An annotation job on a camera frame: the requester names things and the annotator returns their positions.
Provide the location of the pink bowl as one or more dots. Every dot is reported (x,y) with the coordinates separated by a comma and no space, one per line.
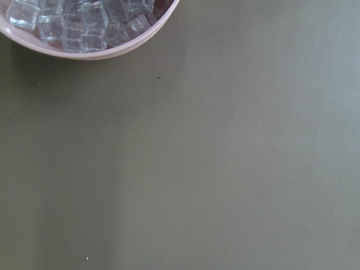
(28,39)

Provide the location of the clear ice cubes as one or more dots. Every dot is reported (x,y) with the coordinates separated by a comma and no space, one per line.
(86,26)

